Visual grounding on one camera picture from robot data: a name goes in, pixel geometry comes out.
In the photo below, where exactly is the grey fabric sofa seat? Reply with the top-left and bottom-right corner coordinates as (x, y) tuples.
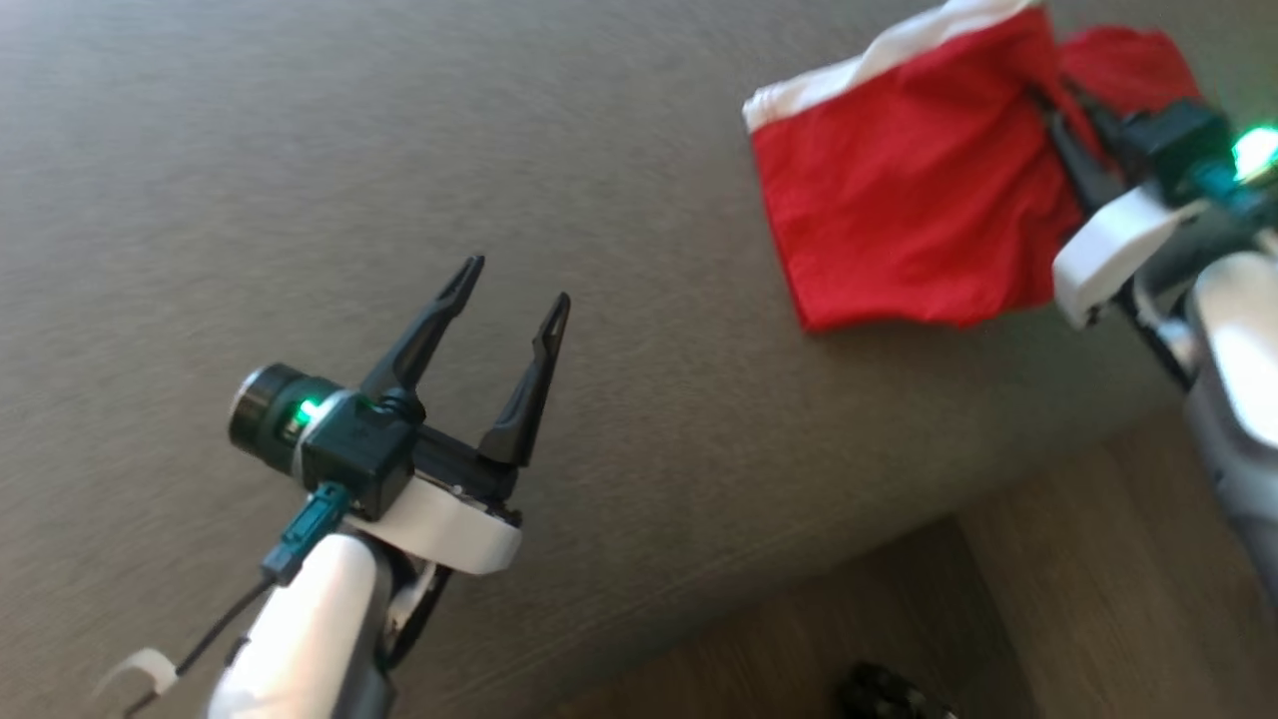
(0, 0), (1278, 719)

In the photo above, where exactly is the red shorts white stripe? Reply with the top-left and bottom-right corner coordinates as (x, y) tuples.
(744, 0), (1204, 333)

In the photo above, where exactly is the white cable tag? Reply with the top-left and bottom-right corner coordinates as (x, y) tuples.
(95, 647), (181, 700)

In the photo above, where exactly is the left black cable teal plug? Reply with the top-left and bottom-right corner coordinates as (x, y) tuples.
(125, 482), (350, 719)

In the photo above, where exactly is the dark speckled object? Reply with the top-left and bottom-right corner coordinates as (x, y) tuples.
(834, 661), (959, 719)

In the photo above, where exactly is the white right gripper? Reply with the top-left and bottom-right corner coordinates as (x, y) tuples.
(1028, 80), (1209, 331)

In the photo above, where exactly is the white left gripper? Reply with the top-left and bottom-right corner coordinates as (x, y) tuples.
(359, 256), (572, 575)

